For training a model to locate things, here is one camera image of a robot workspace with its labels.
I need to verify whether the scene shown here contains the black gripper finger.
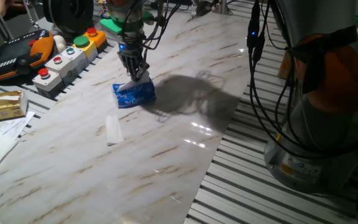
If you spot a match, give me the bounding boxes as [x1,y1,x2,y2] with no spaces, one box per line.
[131,57,150,82]
[119,58,138,81]

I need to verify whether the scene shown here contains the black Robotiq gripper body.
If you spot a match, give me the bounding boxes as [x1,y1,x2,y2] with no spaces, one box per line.
[116,40,146,62]

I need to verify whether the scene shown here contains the white paper napkin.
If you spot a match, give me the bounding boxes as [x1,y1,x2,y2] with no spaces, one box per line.
[116,70,151,93]
[105,114,124,146]

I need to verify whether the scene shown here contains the person forearm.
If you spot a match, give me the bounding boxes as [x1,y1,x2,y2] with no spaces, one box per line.
[0,0,26,34]

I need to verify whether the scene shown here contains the folded white paper napkin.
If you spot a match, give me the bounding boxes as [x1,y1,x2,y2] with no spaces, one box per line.
[105,114,124,146]

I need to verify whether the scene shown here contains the blue tissue pack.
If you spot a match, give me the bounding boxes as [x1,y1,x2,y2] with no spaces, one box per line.
[112,77,157,109]

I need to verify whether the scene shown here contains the orange box red button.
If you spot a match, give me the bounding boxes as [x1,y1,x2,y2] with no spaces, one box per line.
[83,27,108,54]

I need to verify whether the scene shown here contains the yellow box green button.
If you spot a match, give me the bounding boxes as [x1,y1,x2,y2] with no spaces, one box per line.
[72,35,99,63]

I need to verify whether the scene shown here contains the white box two small buttons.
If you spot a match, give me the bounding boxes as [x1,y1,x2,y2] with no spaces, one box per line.
[44,46,90,86]

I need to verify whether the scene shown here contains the black round spool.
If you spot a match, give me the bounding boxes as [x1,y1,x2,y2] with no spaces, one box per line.
[42,0,94,35]

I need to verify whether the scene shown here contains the white egg-shaped object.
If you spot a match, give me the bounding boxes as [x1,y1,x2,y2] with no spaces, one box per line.
[53,34,67,54]

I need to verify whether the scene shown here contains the white box large red button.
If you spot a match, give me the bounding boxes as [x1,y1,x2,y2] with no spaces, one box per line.
[32,67,65,100]

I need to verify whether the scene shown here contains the small black device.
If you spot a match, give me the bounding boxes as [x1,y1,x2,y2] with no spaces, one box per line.
[191,0,219,18]

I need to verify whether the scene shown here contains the marble pattern table mat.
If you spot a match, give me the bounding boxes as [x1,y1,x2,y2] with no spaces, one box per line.
[0,11,264,224]

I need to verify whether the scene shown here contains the black orange teach pendant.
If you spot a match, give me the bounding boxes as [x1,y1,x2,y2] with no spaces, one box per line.
[0,29,55,83]

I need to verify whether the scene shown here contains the gold tissue box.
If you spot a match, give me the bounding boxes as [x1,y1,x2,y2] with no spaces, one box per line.
[0,90,29,123]

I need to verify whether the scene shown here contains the printed white paper sheet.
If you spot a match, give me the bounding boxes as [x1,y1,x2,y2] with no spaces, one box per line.
[0,110,36,141]

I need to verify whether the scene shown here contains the brown cardboard box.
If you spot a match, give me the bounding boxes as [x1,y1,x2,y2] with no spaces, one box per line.
[278,51,293,80]

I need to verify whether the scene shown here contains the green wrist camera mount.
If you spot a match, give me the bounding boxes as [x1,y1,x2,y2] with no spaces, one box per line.
[99,11,155,34]

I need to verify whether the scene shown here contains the black cable connector blue light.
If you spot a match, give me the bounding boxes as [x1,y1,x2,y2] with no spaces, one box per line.
[246,2,266,63]

